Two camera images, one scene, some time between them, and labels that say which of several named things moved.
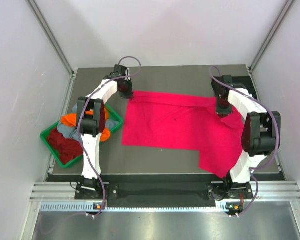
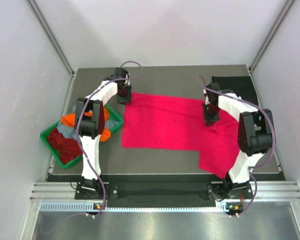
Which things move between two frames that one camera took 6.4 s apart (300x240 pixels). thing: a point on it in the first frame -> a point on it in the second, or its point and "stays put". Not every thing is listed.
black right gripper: x=221 y=112 -> x=210 y=120
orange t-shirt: x=71 y=120 stays put
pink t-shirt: x=185 y=123 stays put
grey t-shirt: x=72 y=132 stays put
